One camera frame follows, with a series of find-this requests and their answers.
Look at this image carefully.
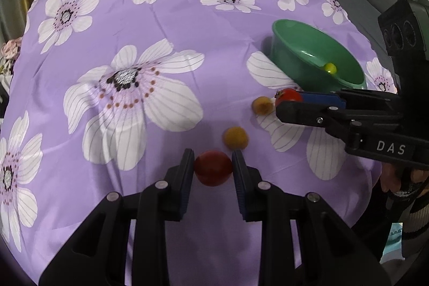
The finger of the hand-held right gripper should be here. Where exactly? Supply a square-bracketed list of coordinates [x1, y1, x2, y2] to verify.
[276, 101, 400, 140]
[299, 88, 402, 113]

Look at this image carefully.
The purple floral cloth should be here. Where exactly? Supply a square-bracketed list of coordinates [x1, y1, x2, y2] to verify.
[0, 0, 399, 286]

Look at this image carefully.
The green plastic bowl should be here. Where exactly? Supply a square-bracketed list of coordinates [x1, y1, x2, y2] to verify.
[270, 19, 367, 94]

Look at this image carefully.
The small yellow fruit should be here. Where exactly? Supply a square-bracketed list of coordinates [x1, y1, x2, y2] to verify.
[223, 127, 249, 150]
[252, 96, 273, 115]

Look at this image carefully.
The pink flowered cloth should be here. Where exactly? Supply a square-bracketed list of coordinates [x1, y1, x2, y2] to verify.
[0, 40, 22, 75]

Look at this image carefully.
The person's right hand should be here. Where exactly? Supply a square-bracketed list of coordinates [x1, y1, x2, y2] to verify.
[381, 165, 429, 197]

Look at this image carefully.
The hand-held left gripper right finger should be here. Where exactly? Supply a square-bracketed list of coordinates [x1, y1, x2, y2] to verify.
[231, 148, 392, 286]

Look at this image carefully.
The light blue bag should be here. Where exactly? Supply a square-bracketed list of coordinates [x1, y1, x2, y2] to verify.
[382, 222, 404, 260]

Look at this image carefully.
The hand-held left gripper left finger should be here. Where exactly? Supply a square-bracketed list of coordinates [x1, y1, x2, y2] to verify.
[38, 148, 196, 286]

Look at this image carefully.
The red cherry tomato with stem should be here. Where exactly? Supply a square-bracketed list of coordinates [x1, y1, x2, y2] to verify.
[274, 88, 304, 108]

